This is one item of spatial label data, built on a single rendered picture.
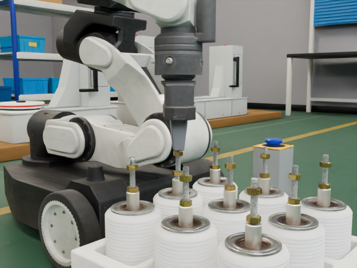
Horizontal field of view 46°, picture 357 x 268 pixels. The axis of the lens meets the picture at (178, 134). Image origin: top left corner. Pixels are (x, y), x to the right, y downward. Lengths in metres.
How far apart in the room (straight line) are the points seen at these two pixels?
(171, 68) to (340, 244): 0.41
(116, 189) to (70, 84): 2.03
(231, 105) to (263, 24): 2.45
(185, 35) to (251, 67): 5.80
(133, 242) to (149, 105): 0.49
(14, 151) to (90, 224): 1.62
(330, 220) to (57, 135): 0.90
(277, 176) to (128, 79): 0.47
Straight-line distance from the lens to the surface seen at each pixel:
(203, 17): 0.75
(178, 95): 0.73
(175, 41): 0.73
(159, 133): 1.02
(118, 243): 0.70
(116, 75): 1.16
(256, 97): 6.47
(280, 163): 0.97
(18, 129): 2.67
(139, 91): 1.13
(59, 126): 1.35
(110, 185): 1.07
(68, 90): 3.04
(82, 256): 0.74
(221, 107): 4.12
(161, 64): 0.74
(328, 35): 6.04
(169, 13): 0.73
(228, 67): 4.40
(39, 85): 5.80
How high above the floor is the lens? 0.47
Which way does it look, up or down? 8 degrees down
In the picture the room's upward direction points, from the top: straight up
